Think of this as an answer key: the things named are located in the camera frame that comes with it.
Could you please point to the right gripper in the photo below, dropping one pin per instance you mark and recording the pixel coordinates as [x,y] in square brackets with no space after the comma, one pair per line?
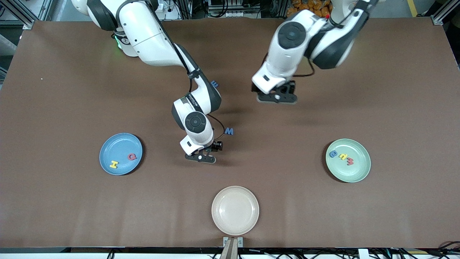
[216,145]

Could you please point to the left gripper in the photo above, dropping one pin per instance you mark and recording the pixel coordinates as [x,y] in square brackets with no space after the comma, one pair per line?
[290,86]

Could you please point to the blue foam letter a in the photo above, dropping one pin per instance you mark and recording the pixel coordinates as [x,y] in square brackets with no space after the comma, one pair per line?
[331,154]

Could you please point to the red foam letter Q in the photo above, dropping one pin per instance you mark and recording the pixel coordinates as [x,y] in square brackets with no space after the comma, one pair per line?
[129,157]

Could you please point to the red foam letter m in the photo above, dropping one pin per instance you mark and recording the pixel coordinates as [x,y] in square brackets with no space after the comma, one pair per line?
[350,162]

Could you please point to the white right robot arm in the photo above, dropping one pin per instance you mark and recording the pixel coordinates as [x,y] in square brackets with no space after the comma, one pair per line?
[143,36]

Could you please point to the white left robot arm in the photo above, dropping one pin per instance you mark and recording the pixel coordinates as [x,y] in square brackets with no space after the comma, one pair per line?
[284,57]

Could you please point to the beige plate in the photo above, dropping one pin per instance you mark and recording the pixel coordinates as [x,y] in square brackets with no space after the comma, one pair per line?
[235,210]

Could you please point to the blue plate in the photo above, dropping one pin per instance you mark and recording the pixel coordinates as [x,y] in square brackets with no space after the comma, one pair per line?
[120,144]

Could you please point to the green plate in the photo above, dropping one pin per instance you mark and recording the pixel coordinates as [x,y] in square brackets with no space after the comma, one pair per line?
[355,172]

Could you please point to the blue foam letter M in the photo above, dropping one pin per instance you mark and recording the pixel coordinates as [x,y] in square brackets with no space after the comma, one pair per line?
[229,131]

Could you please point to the orange items pile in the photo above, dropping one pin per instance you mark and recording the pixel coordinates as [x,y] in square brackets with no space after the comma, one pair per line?
[309,4]

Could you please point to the white power strip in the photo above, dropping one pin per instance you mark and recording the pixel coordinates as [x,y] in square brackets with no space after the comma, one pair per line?
[233,14]

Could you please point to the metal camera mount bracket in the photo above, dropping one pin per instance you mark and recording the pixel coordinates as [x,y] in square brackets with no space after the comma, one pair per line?
[226,240]

